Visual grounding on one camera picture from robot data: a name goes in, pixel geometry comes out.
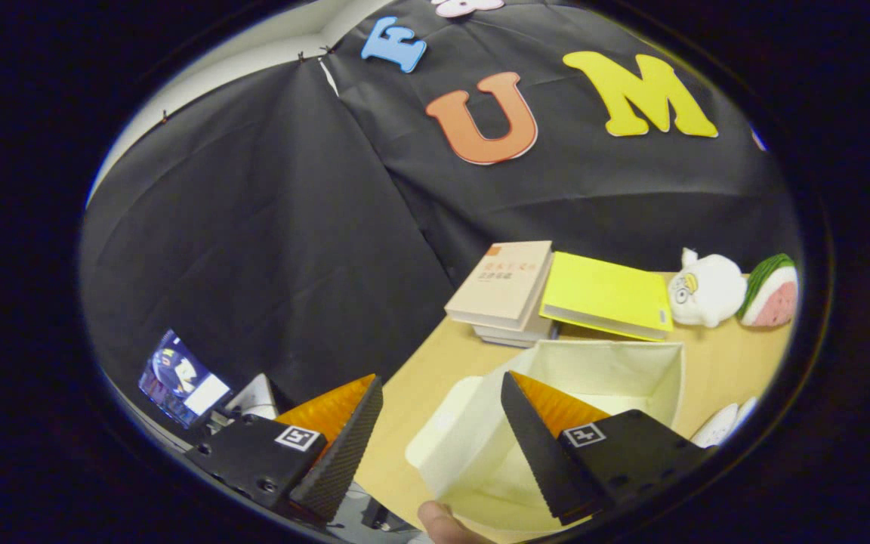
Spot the white keyboard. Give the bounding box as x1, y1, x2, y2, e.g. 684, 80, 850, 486
225, 372, 282, 421

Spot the watermelon slice plush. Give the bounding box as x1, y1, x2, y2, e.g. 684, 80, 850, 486
736, 253, 801, 328

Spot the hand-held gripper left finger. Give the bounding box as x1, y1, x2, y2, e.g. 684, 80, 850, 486
183, 375, 385, 524

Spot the computer monitor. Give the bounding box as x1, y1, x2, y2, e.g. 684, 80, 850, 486
137, 329, 233, 430

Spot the cream fabric storage box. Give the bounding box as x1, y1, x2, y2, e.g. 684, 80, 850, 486
405, 339, 686, 534

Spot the beige book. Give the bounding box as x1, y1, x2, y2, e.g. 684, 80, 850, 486
444, 240, 555, 332

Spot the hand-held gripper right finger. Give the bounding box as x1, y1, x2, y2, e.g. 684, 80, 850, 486
500, 371, 716, 527

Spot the yellow book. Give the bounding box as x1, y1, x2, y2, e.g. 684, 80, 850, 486
538, 252, 674, 343

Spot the white plush toy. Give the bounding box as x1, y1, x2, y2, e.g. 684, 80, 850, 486
667, 248, 748, 329

